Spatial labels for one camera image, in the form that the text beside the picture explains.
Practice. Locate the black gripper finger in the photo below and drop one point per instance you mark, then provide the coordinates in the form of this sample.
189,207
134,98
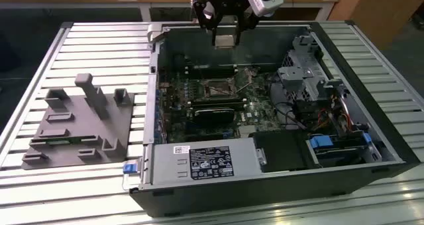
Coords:
249,21
203,16

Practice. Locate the silver CPU chip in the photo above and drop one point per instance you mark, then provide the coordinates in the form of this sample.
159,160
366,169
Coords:
226,40

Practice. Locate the metal CPU socket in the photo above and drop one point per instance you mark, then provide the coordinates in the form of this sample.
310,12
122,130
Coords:
219,89

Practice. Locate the green motherboard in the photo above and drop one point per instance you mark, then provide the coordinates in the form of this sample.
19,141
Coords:
262,110

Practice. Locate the black graphics card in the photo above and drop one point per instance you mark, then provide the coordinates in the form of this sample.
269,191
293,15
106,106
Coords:
213,115

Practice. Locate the wooden cabinet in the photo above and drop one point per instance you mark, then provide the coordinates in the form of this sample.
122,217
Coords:
381,11

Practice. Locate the silver chipset heatsink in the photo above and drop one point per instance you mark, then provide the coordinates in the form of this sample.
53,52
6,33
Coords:
247,130

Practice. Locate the blue disk carrier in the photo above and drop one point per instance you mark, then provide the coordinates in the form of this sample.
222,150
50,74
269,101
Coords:
322,141
366,139

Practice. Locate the grey plastic parts rack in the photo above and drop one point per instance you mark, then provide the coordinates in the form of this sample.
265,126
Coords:
83,125

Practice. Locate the grey power supply unit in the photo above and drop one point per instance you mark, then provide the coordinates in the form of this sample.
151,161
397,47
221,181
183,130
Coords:
166,160

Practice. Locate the blue plastic latch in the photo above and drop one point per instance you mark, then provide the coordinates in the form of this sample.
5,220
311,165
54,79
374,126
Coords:
131,168

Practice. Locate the green RAM stick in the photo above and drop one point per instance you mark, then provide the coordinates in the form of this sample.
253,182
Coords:
62,141

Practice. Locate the black PC case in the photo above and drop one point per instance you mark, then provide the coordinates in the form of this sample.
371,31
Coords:
233,200

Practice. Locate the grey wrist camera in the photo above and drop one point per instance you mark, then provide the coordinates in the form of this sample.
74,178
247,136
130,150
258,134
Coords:
207,10

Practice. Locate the grey plastic case bracket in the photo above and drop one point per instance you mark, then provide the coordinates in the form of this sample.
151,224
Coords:
155,31

